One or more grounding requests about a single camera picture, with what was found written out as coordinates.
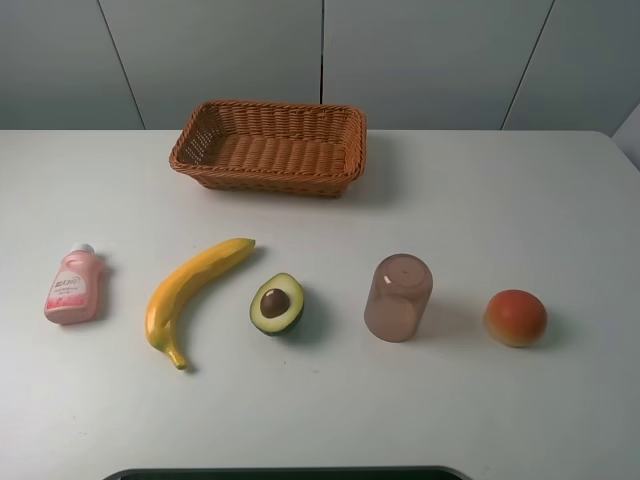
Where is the yellow banana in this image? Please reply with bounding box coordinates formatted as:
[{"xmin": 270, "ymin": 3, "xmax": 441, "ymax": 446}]
[{"xmin": 145, "ymin": 238, "xmax": 256, "ymax": 370}]

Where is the translucent brown plastic cup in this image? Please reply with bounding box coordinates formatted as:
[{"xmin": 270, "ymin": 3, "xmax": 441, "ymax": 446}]
[{"xmin": 364, "ymin": 253, "xmax": 433, "ymax": 343}]

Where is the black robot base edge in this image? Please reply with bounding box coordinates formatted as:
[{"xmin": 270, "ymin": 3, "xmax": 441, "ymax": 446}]
[{"xmin": 106, "ymin": 466, "xmax": 469, "ymax": 480}]

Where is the pink lotion bottle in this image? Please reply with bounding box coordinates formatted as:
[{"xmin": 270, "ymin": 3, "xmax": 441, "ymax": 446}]
[{"xmin": 44, "ymin": 243, "xmax": 105, "ymax": 326}]

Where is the halved avocado with pit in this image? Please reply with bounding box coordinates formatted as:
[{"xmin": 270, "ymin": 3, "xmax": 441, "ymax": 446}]
[{"xmin": 249, "ymin": 273, "xmax": 304, "ymax": 336}]

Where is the brown wicker basket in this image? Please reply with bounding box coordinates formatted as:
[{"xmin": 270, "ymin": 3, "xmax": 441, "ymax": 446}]
[{"xmin": 169, "ymin": 100, "xmax": 367, "ymax": 198}]

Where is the red orange tomato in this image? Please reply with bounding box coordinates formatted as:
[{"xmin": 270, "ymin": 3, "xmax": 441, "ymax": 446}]
[{"xmin": 484, "ymin": 289, "xmax": 548, "ymax": 348}]

